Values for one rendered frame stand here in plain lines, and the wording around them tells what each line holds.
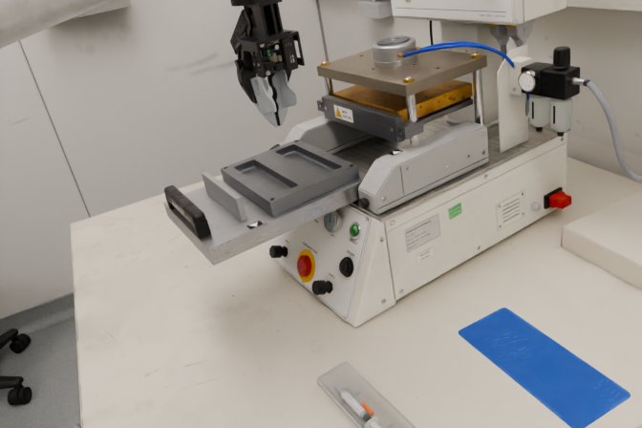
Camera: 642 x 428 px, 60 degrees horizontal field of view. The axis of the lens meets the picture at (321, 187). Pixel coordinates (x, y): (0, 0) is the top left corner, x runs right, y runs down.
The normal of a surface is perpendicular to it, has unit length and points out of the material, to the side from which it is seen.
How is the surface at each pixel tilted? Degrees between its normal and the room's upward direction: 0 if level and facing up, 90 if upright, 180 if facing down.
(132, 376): 0
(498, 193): 90
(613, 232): 0
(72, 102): 90
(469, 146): 90
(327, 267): 65
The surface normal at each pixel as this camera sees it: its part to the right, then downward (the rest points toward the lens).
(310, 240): -0.83, -0.05
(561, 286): -0.17, -0.89
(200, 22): 0.40, 0.33
